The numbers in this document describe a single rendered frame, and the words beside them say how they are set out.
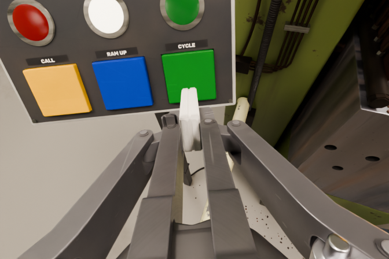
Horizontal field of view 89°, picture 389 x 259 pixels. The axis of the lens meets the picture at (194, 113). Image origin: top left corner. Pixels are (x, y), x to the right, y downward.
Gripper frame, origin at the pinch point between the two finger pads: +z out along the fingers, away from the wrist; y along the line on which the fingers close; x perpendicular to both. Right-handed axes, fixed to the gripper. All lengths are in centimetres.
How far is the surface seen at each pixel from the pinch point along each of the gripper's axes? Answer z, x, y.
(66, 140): 107, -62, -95
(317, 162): 26, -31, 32
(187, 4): 12.9, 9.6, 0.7
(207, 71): 12.6, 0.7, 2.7
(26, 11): 13.0, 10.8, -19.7
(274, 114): 51, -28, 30
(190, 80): 12.6, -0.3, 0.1
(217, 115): 114, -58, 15
